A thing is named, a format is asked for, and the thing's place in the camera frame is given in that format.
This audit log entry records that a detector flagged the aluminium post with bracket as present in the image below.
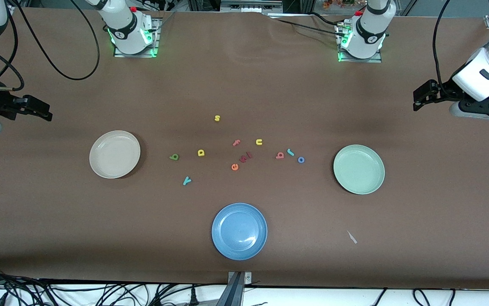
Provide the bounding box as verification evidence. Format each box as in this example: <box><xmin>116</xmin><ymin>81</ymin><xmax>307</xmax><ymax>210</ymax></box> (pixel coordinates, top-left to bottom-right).
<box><xmin>226</xmin><ymin>271</ymin><xmax>252</xmax><ymax>306</ymax></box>

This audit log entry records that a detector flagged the beige brown plate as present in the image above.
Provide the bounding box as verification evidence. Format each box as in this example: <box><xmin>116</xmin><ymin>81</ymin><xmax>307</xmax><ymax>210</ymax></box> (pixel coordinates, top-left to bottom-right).
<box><xmin>89</xmin><ymin>130</ymin><xmax>141</xmax><ymax>179</ymax></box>

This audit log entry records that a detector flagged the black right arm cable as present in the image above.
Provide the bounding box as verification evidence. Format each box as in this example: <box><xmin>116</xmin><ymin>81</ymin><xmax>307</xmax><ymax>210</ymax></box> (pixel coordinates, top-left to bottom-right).
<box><xmin>0</xmin><ymin>0</ymin><xmax>101</xmax><ymax>91</ymax></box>

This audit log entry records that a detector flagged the brown table cover sheet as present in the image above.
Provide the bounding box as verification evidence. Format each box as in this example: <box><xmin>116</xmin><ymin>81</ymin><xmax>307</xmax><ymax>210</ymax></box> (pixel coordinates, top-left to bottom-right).
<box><xmin>0</xmin><ymin>8</ymin><xmax>489</xmax><ymax>290</ymax></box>

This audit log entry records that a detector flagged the black base cable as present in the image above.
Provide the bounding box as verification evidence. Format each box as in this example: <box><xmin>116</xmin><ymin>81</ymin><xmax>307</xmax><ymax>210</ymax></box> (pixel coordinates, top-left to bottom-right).
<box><xmin>270</xmin><ymin>12</ymin><xmax>343</xmax><ymax>38</ymax></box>

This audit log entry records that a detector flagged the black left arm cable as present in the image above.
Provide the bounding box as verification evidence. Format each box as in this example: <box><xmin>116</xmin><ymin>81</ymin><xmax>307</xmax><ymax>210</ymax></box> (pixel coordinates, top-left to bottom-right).
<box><xmin>432</xmin><ymin>0</ymin><xmax>454</xmax><ymax>85</ymax></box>

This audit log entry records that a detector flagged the aluminium frame rail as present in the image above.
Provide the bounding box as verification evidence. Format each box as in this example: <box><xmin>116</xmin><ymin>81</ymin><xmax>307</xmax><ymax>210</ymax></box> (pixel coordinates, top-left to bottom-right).
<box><xmin>220</xmin><ymin>0</ymin><xmax>283</xmax><ymax>12</ymax></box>

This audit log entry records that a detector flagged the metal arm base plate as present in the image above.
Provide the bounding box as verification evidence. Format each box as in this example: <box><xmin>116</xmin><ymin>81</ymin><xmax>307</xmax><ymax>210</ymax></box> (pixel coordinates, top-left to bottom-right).
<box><xmin>114</xmin><ymin>18</ymin><xmax>161</xmax><ymax>58</ymax></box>
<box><xmin>337</xmin><ymin>21</ymin><xmax>383</xmax><ymax>63</ymax></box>

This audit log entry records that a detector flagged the light green plate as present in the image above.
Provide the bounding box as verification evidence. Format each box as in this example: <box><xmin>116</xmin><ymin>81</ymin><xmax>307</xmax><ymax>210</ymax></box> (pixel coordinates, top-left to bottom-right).
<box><xmin>333</xmin><ymin>145</ymin><xmax>385</xmax><ymax>195</ymax></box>

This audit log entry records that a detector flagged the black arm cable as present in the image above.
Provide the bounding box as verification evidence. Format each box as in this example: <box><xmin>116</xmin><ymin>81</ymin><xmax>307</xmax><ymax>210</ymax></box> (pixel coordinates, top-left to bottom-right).
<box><xmin>0</xmin><ymin>0</ymin><xmax>101</xmax><ymax>91</ymax></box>
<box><xmin>432</xmin><ymin>0</ymin><xmax>454</xmax><ymax>85</ymax></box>

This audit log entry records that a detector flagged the blue plate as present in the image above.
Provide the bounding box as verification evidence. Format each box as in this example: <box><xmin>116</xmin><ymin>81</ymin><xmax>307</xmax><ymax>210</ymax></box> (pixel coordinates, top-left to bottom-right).
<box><xmin>212</xmin><ymin>203</ymin><xmax>268</xmax><ymax>261</ymax></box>

